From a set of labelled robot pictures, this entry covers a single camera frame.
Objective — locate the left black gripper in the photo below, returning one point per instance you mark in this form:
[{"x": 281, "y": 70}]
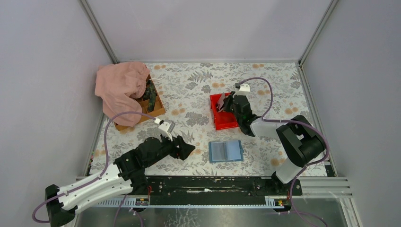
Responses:
[{"x": 175, "y": 145}]

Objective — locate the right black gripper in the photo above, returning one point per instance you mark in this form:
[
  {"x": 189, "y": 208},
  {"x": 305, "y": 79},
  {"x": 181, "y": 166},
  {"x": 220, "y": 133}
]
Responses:
[{"x": 232, "y": 102}]

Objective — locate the white card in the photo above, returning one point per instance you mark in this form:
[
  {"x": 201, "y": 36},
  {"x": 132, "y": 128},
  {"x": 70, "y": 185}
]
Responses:
[{"x": 220, "y": 103}]

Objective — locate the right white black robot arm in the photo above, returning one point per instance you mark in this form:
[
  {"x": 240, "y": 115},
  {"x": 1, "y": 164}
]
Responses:
[{"x": 301, "y": 141}]

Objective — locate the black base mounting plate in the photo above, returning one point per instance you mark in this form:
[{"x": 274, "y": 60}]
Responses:
[{"x": 214, "y": 191}]

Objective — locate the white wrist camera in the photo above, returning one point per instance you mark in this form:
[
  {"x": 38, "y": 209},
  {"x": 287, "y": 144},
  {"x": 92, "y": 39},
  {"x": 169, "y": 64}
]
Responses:
[
  {"x": 165, "y": 127},
  {"x": 242, "y": 89}
]

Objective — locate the blue card holder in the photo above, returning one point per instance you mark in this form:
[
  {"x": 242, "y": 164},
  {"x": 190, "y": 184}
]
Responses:
[{"x": 226, "y": 151}]

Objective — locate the wooden organizer tray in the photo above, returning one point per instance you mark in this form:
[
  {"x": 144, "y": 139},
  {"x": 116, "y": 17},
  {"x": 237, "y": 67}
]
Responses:
[{"x": 159, "y": 107}]

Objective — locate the dark green patterned item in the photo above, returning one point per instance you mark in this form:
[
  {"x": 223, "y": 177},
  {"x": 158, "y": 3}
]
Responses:
[{"x": 150, "y": 94}]

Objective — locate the floral patterned table mat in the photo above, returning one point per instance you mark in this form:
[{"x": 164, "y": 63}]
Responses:
[{"x": 184, "y": 89}]

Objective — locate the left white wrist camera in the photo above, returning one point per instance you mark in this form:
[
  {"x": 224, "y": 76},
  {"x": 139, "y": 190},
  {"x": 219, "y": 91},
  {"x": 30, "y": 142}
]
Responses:
[{"x": 165, "y": 127}]

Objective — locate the red plastic bin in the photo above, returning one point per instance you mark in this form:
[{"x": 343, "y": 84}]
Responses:
[{"x": 222, "y": 120}]

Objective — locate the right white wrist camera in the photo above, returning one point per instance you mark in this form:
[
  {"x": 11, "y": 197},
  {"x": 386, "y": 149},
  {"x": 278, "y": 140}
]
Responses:
[{"x": 242, "y": 89}]

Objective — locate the pink cloth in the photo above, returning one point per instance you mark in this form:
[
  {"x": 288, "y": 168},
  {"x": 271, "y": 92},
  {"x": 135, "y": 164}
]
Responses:
[{"x": 119, "y": 85}]

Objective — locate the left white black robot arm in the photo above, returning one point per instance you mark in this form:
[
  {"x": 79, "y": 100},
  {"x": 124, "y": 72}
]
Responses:
[{"x": 124, "y": 175}]

